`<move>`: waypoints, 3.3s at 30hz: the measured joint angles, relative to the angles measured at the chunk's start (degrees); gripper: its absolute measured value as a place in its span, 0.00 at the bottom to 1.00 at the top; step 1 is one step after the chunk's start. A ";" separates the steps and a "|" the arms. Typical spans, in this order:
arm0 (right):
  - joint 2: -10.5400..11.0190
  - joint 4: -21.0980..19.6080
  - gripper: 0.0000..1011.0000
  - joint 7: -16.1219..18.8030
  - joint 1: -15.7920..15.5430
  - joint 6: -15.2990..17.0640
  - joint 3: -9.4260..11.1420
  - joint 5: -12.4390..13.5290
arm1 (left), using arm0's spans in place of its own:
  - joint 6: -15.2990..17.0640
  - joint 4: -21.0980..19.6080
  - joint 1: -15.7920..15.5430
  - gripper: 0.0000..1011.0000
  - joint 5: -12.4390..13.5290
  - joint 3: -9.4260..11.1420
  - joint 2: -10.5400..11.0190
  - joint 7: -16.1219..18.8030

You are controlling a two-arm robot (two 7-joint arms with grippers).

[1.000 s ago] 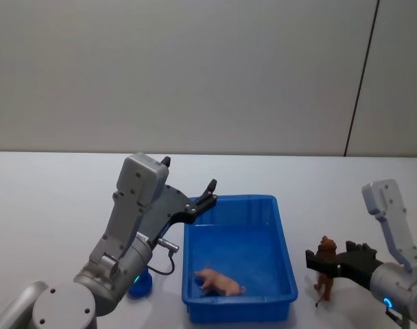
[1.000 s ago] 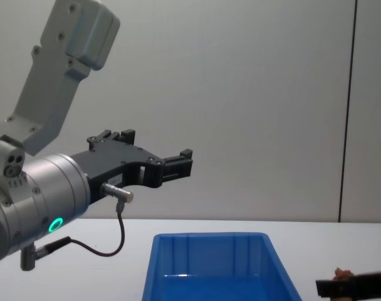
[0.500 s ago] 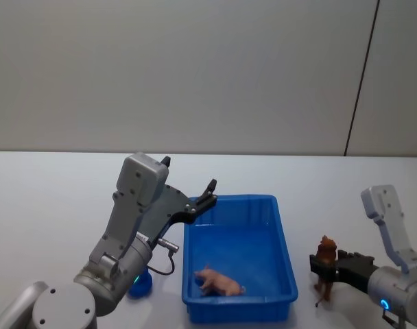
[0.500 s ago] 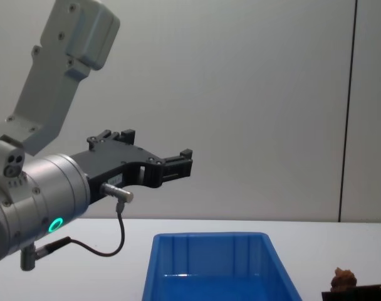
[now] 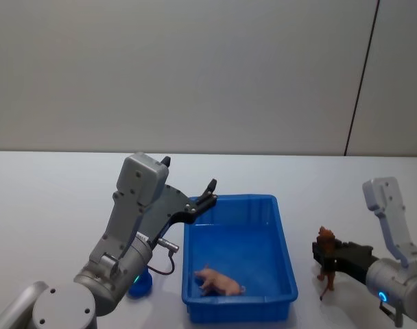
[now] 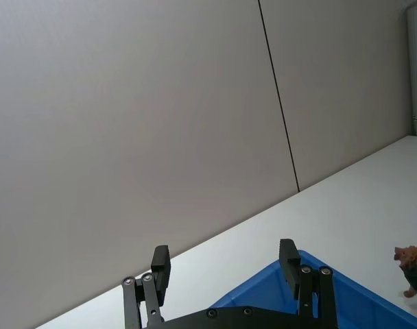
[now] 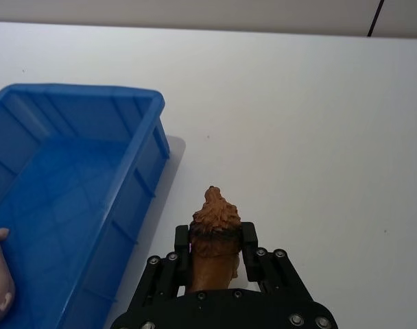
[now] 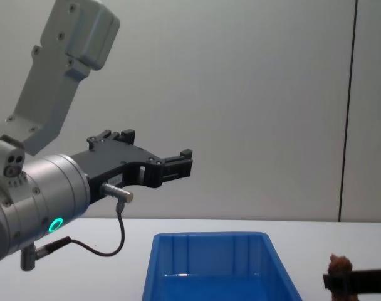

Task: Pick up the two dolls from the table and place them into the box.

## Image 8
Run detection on thin dark cable, silver plugs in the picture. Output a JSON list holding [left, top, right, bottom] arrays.
[[20, 184, 135, 272]]

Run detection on brown fried food piece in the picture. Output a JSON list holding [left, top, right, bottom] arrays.
[[326, 254, 355, 301]]

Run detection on blue plastic bin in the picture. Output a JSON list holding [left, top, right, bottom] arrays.
[[141, 231, 303, 301]]

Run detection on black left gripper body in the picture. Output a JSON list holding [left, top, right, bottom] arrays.
[[70, 139, 164, 208]]

